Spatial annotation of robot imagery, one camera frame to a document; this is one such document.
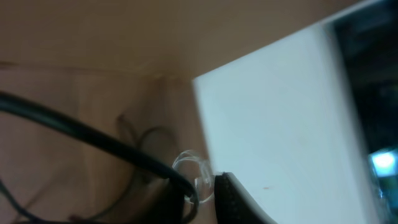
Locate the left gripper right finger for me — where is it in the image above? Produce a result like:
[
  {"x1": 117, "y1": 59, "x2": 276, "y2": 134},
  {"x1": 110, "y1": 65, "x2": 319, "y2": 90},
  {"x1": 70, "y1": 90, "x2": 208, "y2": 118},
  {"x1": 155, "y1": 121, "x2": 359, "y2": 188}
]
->
[{"x1": 214, "y1": 172, "x2": 277, "y2": 224}]

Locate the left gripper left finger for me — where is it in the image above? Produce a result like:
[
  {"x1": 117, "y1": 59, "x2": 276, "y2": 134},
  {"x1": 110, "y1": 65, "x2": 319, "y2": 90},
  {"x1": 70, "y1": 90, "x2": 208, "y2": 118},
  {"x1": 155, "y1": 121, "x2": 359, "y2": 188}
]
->
[{"x1": 136, "y1": 180, "x2": 184, "y2": 224}]

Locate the black usb-a cable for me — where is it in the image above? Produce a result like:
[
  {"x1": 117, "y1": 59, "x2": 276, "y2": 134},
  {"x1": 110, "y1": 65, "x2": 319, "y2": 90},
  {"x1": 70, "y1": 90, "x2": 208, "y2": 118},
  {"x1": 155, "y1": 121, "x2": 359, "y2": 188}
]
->
[{"x1": 0, "y1": 91, "x2": 200, "y2": 224}]

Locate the white usb cable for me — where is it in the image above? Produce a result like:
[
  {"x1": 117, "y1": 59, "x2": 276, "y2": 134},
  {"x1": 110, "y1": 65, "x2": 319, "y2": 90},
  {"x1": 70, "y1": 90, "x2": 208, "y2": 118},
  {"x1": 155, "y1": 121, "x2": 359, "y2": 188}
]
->
[{"x1": 171, "y1": 149, "x2": 216, "y2": 205}]

